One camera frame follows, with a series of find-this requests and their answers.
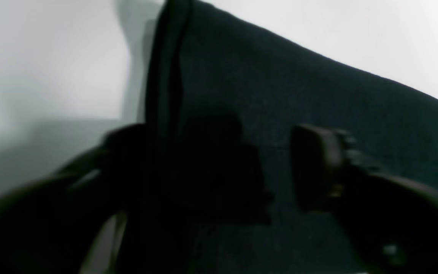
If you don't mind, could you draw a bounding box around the black T-shirt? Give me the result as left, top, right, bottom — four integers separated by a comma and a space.
117, 0, 438, 274

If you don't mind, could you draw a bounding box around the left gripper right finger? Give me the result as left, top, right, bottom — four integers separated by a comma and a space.
290, 124, 438, 274

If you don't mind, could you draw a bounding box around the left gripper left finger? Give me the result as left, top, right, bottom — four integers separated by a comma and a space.
0, 124, 146, 274

